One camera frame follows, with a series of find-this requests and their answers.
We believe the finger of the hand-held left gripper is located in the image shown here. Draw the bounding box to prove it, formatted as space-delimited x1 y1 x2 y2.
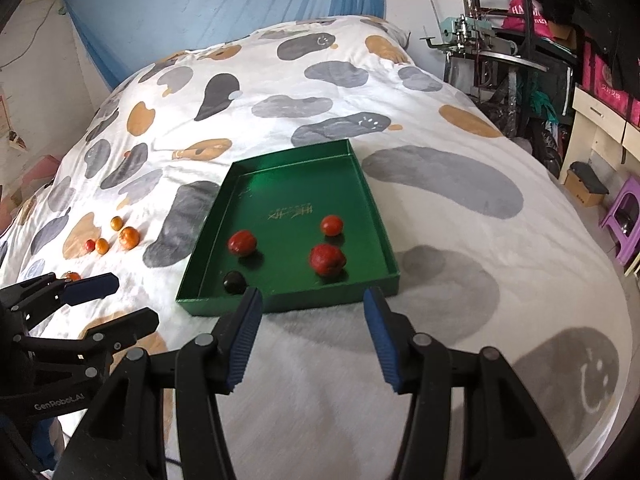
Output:
15 307 160 381
0 272 120 333

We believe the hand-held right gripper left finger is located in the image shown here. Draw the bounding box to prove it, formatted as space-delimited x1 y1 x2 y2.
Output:
60 287 264 480

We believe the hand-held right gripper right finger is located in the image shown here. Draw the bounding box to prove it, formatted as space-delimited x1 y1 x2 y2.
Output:
363 287 576 480

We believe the green shallow tray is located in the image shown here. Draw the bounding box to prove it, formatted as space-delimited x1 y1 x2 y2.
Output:
175 140 401 317

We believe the pink bed sheet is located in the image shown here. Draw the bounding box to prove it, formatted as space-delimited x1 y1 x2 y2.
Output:
0 152 63 211

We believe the white spotted printed blanket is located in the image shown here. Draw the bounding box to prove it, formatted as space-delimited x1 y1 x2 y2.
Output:
0 15 633 480

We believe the black topped box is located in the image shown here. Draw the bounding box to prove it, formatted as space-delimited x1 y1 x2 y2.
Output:
565 161 610 208

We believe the purple plastic stool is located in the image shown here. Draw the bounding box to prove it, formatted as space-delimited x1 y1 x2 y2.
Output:
599 177 640 266

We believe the blue mosquito net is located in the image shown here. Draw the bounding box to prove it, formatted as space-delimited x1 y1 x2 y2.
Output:
57 0 388 93

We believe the wooden cabinet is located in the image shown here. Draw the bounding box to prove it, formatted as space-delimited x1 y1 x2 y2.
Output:
557 85 640 196

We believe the sewing machine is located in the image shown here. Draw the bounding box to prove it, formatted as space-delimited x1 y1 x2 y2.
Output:
419 14 548 68

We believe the black metal rack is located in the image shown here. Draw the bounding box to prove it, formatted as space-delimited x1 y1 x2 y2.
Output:
462 0 640 171

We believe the pink storage box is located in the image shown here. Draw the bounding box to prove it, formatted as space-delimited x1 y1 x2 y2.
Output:
582 35 640 126

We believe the cardboard box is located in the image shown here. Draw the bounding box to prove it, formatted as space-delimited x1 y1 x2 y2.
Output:
547 22 578 53

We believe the pink bag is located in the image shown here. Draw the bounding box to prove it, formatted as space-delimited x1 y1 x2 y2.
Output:
501 0 556 36

